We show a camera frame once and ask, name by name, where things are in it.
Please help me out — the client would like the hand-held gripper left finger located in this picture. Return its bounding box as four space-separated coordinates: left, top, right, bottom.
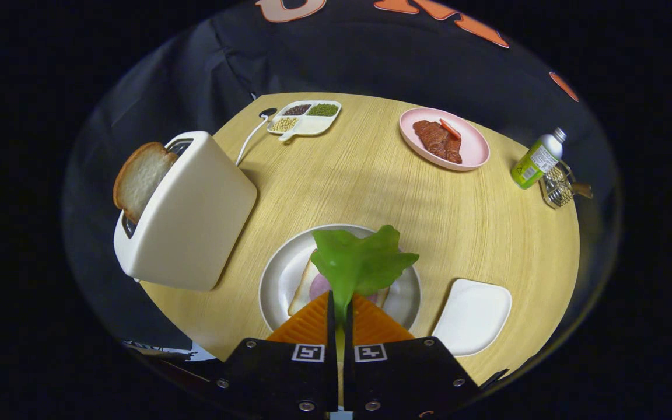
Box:
215 290 338 414

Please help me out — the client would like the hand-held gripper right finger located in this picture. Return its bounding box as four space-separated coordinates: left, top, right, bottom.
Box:
343 292 482 418

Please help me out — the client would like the green lettuce leaf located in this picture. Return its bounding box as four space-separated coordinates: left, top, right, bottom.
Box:
311 225 420 327

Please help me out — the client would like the toast bread slice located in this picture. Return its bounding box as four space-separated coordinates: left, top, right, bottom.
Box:
113 142 179 225

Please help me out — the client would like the white bread slice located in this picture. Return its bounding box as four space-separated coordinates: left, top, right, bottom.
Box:
288 257 390 317

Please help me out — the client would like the pink ham slice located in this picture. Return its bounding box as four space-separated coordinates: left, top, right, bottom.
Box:
309 273 386 307

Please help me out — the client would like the white square plate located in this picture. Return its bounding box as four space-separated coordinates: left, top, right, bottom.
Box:
432 278 513 357

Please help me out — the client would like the white round plate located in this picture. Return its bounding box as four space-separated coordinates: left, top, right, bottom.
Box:
258 223 422 333

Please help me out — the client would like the white toaster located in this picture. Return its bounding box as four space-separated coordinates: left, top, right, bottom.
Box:
113 131 258 292

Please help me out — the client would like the pink round plate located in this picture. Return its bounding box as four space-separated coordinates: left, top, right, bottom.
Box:
399 107 491 172

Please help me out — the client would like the brown meat slice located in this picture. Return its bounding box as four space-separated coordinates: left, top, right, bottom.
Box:
412 120 463 165

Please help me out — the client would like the silver bottle with green label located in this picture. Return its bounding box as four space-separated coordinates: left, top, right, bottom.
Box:
510 127 568 190

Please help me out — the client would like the white divided tray with beans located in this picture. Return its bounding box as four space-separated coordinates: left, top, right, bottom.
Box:
267 100 342 142

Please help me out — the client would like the white toaster cable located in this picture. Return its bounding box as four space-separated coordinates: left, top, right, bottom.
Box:
235 115 270 167

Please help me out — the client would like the metal wire basket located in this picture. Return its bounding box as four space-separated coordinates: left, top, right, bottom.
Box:
540 160 593 209

